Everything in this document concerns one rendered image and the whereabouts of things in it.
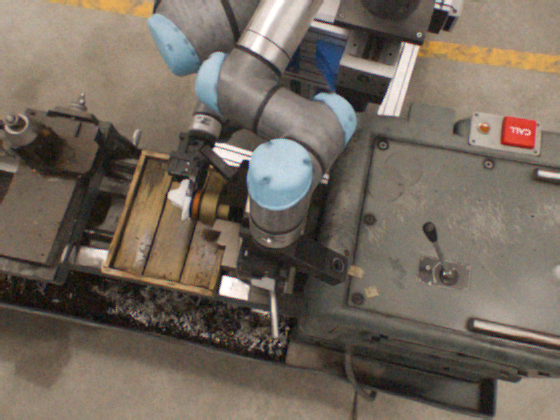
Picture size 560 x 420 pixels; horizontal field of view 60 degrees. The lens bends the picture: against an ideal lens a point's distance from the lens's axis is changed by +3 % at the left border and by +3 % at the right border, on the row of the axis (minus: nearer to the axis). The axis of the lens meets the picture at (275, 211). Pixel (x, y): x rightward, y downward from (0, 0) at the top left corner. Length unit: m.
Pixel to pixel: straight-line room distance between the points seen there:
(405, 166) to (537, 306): 0.34
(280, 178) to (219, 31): 0.45
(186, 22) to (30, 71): 2.02
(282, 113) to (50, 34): 2.44
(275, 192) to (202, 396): 1.68
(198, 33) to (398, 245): 0.53
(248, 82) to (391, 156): 0.43
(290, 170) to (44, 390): 1.93
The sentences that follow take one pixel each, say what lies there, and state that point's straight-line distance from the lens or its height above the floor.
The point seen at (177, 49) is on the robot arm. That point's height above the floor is 1.41.
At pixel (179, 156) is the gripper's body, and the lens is 1.15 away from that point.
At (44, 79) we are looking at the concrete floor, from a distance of 2.84.
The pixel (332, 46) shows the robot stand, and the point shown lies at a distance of 1.40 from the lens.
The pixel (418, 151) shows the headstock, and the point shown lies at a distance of 1.01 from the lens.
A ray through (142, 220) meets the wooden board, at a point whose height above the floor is 0.88.
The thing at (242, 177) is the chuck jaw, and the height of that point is 1.18.
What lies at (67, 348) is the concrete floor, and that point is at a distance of 2.33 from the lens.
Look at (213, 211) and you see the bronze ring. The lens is 1.08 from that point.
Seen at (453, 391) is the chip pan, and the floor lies 0.54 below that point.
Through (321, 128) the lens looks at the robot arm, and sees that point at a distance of 0.62.
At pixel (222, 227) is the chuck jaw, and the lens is 1.09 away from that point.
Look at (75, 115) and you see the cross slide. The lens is 1.46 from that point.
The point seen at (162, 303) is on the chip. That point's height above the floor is 0.58.
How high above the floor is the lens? 2.14
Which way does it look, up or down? 72 degrees down
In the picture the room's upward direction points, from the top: 3 degrees counter-clockwise
